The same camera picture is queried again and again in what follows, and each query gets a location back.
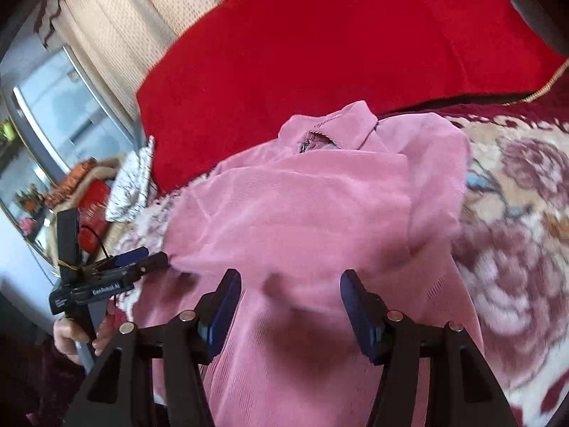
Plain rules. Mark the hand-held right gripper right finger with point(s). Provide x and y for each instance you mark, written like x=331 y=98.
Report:
x=361 y=320

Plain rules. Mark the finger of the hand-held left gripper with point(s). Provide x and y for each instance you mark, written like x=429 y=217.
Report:
x=131 y=254
x=151 y=262

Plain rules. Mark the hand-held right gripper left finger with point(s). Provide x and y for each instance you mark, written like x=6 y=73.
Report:
x=223 y=316

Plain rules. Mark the person's left forearm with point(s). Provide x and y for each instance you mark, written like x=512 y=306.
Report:
x=49 y=387

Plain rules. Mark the person's left hand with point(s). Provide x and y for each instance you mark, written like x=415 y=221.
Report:
x=66 y=336

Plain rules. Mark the red box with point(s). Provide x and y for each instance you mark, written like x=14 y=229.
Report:
x=95 y=207

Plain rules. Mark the black and white patterned cloth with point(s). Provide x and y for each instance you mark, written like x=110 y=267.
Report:
x=129 y=187

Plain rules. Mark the beige cloth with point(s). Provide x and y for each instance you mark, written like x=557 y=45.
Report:
x=106 y=167

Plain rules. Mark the orange patterned cloth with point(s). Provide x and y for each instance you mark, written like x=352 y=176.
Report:
x=71 y=180

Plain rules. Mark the flowering potted plant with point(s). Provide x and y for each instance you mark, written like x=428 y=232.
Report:
x=29 y=198

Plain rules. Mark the window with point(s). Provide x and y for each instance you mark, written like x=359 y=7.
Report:
x=58 y=98

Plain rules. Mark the floral fleece blanket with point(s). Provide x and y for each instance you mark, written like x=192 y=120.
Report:
x=511 y=231

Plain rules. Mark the green potted plant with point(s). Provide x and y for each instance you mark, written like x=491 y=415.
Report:
x=6 y=130

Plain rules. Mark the cream dotted curtain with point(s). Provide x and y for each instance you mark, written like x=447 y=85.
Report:
x=115 y=22

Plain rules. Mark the red pillow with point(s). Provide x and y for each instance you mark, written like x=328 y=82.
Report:
x=333 y=44

